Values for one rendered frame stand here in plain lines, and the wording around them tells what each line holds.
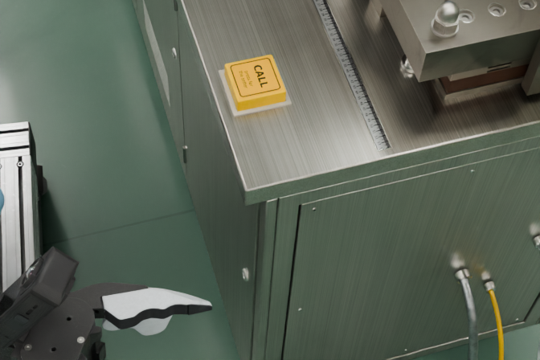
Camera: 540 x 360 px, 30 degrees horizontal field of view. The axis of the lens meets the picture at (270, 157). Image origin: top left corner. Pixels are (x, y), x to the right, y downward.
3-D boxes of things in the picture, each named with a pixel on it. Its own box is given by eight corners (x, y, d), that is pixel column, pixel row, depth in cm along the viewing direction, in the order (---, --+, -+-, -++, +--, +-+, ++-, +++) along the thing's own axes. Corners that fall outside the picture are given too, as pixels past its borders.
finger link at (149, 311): (200, 308, 92) (100, 334, 90) (202, 271, 88) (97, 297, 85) (210, 337, 90) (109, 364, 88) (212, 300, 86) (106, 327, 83)
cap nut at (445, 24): (426, 19, 132) (431, -4, 128) (452, 14, 132) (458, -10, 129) (436, 40, 130) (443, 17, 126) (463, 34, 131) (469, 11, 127)
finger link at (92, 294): (144, 282, 88) (43, 307, 86) (143, 272, 87) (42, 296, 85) (158, 326, 86) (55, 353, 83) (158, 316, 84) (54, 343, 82)
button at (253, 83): (223, 74, 142) (223, 63, 140) (271, 63, 143) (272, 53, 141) (237, 112, 138) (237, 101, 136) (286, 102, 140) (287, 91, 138)
